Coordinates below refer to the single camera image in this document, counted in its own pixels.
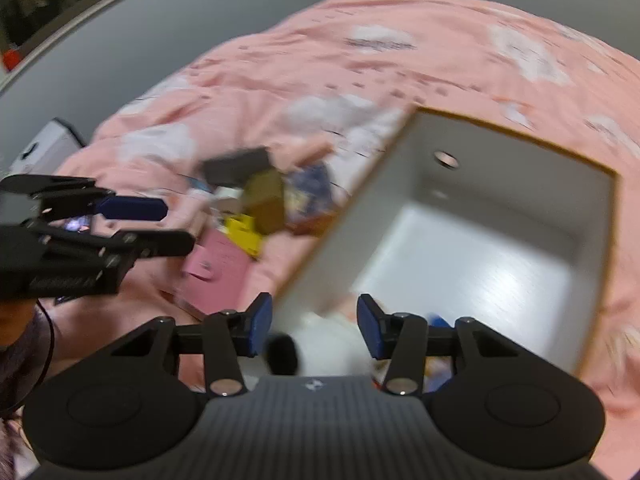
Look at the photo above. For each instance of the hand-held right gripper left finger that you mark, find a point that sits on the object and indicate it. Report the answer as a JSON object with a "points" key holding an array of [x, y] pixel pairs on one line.
{"points": [[260, 325]]}

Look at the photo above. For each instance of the white device on left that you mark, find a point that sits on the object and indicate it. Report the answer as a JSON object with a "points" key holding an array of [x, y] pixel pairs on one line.
{"points": [[47, 147]]}

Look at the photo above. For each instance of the dark grey flat box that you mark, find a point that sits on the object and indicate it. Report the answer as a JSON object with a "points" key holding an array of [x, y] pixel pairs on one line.
{"points": [[235, 166]]}

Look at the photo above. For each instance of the pink cloud-print blanket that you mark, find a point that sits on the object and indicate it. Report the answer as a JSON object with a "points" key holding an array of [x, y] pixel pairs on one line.
{"points": [[400, 60]]}

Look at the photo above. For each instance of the window frame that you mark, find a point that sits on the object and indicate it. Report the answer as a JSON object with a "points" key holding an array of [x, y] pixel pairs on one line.
{"points": [[75, 5]]}

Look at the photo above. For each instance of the white and black plush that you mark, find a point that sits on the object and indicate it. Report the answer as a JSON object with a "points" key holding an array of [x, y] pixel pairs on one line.
{"points": [[325, 347]]}

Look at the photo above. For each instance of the blue patterned packet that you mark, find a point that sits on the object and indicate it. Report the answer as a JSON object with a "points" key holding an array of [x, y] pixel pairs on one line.
{"points": [[310, 192]]}

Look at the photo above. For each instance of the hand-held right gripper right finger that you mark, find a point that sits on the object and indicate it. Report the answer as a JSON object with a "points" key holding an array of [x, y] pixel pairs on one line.
{"points": [[369, 327]]}

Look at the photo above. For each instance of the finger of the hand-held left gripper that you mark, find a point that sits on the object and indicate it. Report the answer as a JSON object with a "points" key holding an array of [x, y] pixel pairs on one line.
{"points": [[132, 208], [160, 243]]}

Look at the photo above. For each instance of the small red object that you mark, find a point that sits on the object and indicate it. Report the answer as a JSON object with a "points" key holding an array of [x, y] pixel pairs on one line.
{"points": [[12, 59]]}

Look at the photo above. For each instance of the orange and white storage box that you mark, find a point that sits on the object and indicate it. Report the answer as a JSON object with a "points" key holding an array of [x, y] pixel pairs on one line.
{"points": [[500, 220]]}

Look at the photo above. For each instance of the olive brown box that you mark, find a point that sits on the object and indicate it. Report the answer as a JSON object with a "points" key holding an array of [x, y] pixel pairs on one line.
{"points": [[265, 202]]}

